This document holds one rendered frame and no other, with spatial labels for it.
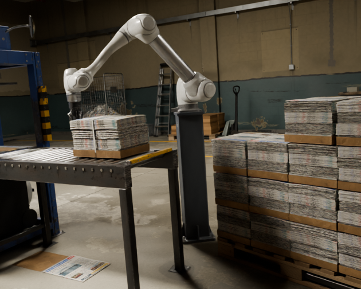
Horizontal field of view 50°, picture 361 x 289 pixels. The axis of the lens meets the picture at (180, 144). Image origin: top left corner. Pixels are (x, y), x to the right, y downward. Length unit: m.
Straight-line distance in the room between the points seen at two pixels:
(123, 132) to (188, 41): 7.97
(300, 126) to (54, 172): 1.42
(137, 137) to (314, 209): 1.09
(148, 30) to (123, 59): 8.63
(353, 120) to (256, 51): 7.40
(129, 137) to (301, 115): 0.98
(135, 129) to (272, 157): 0.83
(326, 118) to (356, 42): 6.87
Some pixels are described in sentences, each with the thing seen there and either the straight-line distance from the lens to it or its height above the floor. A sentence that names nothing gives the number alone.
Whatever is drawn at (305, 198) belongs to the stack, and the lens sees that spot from 2.30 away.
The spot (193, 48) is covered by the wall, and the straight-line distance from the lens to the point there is 10.04.
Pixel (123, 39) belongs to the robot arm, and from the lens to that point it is 2.72.
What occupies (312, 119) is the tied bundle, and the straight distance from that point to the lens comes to 2.21.
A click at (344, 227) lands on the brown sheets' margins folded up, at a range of 2.25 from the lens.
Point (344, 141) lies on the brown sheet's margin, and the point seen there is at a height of 0.86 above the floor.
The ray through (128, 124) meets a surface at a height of 0.99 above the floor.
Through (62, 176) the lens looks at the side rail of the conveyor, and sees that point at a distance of 2.34.
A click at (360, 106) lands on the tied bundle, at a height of 1.03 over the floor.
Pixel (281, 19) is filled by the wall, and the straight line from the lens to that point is 9.31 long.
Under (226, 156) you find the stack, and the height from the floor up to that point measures 0.72.
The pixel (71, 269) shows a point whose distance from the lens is 2.90.
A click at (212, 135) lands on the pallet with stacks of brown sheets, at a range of 8.67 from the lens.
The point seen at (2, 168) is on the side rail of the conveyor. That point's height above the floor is 0.75.
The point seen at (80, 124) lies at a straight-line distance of 2.41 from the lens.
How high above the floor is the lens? 1.17
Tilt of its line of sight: 8 degrees down
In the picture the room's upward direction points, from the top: 4 degrees counter-clockwise
